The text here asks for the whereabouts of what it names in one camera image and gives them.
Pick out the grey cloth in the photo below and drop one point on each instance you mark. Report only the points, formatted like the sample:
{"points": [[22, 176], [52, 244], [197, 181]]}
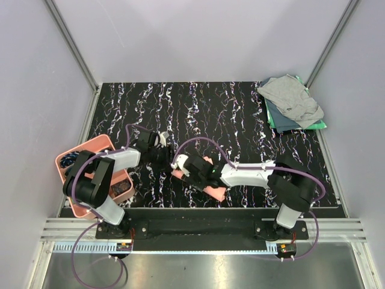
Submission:
{"points": [[291, 98]]}

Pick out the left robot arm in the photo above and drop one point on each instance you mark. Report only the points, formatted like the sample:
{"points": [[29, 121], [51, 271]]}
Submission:
{"points": [[95, 176]]}

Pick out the blue patterned item in tray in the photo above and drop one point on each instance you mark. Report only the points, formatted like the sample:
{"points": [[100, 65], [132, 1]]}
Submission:
{"points": [[68, 159]]}

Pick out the dark blue folded cloth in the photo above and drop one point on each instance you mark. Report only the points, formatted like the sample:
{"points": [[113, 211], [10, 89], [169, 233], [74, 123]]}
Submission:
{"points": [[279, 121]]}

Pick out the green mat under cloths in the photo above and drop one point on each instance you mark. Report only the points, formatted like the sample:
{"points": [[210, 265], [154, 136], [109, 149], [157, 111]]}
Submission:
{"points": [[289, 104]]}

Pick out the aluminium frame post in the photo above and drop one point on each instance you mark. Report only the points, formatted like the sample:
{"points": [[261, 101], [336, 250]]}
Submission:
{"points": [[337, 32], [65, 32]]}

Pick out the brown item in tray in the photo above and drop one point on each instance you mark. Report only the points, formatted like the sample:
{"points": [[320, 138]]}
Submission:
{"points": [[121, 187]]}

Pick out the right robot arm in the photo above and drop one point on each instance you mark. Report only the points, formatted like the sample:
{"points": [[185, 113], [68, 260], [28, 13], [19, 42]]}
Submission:
{"points": [[294, 189]]}

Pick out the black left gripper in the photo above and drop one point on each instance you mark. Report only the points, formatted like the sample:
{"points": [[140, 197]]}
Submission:
{"points": [[165, 165]]}

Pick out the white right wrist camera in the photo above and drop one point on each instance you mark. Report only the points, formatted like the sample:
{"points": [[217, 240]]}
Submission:
{"points": [[179, 164]]}

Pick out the aluminium frame post left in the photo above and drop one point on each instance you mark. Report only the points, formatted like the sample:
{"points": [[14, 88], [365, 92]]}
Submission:
{"points": [[65, 32]]}

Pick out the aluminium front rail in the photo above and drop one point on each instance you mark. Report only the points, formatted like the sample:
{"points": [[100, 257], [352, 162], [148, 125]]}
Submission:
{"points": [[327, 230]]}

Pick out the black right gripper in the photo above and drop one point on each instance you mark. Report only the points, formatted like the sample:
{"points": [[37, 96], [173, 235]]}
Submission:
{"points": [[190, 181]]}

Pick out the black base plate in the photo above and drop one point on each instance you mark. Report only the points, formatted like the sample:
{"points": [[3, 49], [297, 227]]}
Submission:
{"points": [[205, 213]]}

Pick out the grey cable duct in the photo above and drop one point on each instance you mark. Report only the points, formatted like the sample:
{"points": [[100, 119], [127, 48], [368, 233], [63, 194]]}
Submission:
{"points": [[143, 247]]}

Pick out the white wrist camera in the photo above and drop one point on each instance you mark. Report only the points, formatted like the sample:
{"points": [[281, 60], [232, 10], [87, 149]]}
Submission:
{"points": [[179, 164], [163, 136]]}

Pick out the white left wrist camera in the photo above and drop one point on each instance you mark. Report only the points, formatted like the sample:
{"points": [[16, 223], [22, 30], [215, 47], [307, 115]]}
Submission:
{"points": [[163, 136]]}

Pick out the pink satin napkin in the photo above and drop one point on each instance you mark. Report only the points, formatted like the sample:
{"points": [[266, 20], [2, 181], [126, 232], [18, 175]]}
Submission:
{"points": [[216, 193]]}

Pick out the aluminium frame post right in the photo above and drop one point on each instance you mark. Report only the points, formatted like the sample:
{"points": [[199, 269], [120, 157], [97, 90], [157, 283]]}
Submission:
{"points": [[337, 32]]}

